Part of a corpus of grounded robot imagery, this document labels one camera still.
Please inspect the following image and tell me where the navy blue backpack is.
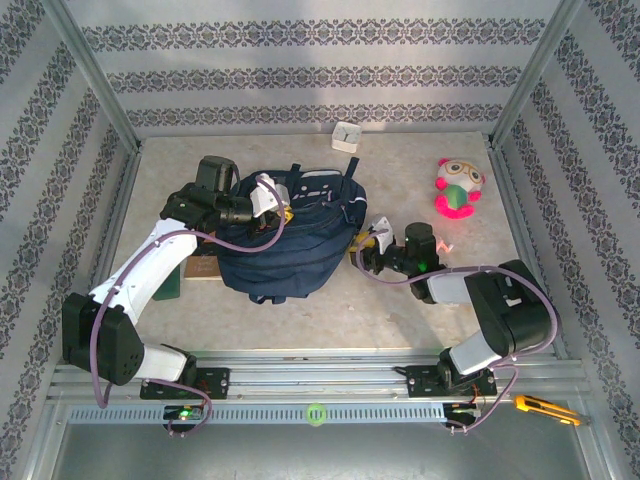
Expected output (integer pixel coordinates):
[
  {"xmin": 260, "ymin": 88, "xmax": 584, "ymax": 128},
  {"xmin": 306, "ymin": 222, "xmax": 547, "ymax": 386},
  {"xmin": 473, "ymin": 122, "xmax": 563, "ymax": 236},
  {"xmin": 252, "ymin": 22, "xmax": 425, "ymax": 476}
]
[{"xmin": 217, "ymin": 157, "xmax": 371, "ymax": 305}]

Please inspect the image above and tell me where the brown book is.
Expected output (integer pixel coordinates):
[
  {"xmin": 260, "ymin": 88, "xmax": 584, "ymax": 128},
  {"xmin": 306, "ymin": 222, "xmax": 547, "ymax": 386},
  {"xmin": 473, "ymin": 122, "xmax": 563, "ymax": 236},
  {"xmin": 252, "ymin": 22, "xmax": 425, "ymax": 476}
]
[{"xmin": 183, "ymin": 243, "xmax": 221, "ymax": 281}]

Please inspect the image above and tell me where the dark green notebook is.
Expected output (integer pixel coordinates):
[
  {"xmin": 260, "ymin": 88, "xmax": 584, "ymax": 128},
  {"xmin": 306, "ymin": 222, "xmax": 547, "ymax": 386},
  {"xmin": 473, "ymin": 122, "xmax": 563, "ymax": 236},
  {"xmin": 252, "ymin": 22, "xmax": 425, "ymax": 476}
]
[{"xmin": 152, "ymin": 260, "xmax": 182, "ymax": 302}]

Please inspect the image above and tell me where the pink and white plush toy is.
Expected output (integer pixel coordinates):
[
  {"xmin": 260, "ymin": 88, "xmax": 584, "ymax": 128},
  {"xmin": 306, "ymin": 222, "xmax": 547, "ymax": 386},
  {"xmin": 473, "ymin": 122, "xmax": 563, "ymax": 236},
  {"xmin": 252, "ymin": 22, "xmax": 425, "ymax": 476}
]
[{"xmin": 432, "ymin": 157, "xmax": 486, "ymax": 222}]

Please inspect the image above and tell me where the small white cube clock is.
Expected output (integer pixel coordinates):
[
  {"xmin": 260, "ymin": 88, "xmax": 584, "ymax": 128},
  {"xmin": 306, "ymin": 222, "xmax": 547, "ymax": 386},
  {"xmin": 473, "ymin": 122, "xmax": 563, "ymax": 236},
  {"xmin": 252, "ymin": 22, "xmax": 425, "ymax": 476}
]
[{"xmin": 330, "ymin": 121, "xmax": 362, "ymax": 155}]

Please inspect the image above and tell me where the yellow utility knife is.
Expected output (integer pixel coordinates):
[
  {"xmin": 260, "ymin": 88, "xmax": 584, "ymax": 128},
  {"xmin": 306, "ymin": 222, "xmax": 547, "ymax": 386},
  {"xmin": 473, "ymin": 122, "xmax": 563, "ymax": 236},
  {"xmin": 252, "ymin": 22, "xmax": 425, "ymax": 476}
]
[{"xmin": 514, "ymin": 394, "xmax": 584, "ymax": 427}]

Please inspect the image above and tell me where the circuit board with green light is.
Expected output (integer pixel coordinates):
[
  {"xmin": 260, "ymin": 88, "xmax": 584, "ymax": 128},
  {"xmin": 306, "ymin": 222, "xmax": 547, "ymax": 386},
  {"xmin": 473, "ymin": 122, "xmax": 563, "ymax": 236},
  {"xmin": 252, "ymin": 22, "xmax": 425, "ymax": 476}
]
[{"xmin": 163, "ymin": 404, "xmax": 206, "ymax": 424}]

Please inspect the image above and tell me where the aluminium table side rail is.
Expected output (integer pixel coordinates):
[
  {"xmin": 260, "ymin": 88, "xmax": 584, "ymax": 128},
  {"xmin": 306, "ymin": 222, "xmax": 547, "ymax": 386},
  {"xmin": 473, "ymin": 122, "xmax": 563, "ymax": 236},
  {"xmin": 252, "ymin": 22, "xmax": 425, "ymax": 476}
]
[
  {"xmin": 69, "ymin": 142, "xmax": 144, "ymax": 361},
  {"xmin": 487, "ymin": 142, "xmax": 570, "ymax": 360}
]

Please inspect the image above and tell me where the aluminium mounting rail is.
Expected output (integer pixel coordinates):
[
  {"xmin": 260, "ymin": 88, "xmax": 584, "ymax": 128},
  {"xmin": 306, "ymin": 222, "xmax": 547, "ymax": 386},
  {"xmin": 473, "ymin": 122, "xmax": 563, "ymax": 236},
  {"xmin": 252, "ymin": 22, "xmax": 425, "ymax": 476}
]
[{"xmin": 47, "ymin": 349, "xmax": 594, "ymax": 402}]

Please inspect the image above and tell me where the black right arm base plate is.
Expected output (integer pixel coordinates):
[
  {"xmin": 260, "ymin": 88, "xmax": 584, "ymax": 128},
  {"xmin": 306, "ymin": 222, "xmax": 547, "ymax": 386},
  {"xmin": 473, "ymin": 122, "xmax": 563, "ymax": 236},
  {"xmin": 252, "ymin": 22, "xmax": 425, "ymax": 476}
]
[{"xmin": 399, "ymin": 364, "xmax": 499, "ymax": 400}]

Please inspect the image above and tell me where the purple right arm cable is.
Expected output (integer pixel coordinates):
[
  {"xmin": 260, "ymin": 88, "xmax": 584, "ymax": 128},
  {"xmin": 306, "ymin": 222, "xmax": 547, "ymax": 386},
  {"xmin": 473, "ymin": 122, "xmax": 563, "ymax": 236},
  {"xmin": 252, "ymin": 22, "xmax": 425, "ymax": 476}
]
[{"xmin": 355, "ymin": 227, "xmax": 560, "ymax": 435}]

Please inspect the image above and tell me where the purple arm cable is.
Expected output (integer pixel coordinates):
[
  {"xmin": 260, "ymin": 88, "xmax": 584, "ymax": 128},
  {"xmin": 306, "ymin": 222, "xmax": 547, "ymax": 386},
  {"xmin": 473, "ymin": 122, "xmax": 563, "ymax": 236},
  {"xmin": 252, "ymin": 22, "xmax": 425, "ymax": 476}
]
[
  {"xmin": 355, "ymin": 227, "xmax": 560, "ymax": 435},
  {"xmin": 94, "ymin": 177, "xmax": 289, "ymax": 440}
]

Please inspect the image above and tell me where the aluminium frame post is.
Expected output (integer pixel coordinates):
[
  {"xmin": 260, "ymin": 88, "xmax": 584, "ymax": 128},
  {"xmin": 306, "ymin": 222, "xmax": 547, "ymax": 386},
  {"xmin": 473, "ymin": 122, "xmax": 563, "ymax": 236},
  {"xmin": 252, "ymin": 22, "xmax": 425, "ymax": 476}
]
[
  {"xmin": 489, "ymin": 0, "xmax": 584, "ymax": 149},
  {"xmin": 42, "ymin": 0, "xmax": 144, "ymax": 151}
]

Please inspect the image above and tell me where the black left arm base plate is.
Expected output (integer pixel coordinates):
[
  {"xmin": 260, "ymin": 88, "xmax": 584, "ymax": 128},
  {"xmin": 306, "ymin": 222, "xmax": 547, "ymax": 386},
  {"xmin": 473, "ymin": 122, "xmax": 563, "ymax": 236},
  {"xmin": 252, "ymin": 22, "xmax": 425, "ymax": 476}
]
[{"xmin": 139, "ymin": 367, "xmax": 231, "ymax": 401}]

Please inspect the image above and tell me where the grey slotted cable tray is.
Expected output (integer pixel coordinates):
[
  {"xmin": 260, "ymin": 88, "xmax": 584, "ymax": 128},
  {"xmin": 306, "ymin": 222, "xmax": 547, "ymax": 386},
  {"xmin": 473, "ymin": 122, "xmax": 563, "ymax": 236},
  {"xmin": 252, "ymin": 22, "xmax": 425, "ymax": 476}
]
[{"xmin": 67, "ymin": 403, "xmax": 447, "ymax": 425}]

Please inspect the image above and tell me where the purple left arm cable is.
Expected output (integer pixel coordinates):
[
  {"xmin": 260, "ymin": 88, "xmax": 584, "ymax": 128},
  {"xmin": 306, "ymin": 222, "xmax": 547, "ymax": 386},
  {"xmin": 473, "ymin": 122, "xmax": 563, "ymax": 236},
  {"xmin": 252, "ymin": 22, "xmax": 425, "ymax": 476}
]
[{"xmin": 94, "ymin": 177, "xmax": 289, "ymax": 440}]

